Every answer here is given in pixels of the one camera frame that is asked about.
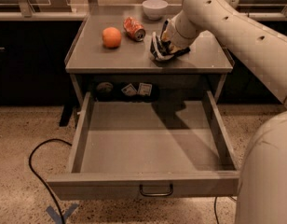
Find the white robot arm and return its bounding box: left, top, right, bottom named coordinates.
left=165, top=0, right=287, bottom=224

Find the white bowl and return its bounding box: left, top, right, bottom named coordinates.
left=142, top=0, right=168, bottom=20

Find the black floor cable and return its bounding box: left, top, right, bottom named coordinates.
left=213, top=196, right=239, bottom=224
left=28, top=138, right=73, bottom=224

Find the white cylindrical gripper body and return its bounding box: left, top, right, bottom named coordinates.
left=161, top=19, right=194, bottom=50

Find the grey counter cabinet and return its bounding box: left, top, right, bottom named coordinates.
left=66, top=6, right=233, bottom=104

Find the white horizontal rail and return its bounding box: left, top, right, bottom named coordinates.
left=0, top=12, right=287, bottom=21

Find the blue chip bag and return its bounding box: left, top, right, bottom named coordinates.
left=150, top=32, right=179, bottom=62

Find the black drawer handle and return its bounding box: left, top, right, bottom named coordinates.
left=139, top=184, right=174, bottom=198

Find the grey open drawer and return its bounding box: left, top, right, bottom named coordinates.
left=48, top=92, right=239, bottom=200

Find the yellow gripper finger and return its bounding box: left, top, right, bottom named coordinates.
left=173, top=48, right=190, bottom=56

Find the black floor cable right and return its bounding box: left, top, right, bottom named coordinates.
left=213, top=196, right=239, bottom=224

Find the red soda can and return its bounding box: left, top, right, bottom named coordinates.
left=123, top=17, right=145, bottom=42

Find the white tag right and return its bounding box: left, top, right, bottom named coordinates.
left=138, top=83, right=153, bottom=96

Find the orange fruit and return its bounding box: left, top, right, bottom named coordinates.
left=102, top=27, right=122, bottom=49

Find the white tag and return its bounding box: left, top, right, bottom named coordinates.
left=138, top=83, right=153, bottom=96
left=121, top=83, right=137, bottom=97

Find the round grey object in cabinet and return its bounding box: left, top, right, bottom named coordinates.
left=96, top=82, right=114, bottom=96

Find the black floor cable left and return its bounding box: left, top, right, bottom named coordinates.
left=28, top=138, right=73, bottom=224

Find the white tag left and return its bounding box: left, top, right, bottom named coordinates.
left=121, top=83, right=137, bottom=97

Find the blue tape cross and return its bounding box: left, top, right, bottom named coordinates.
left=46, top=203, right=79, bottom=224

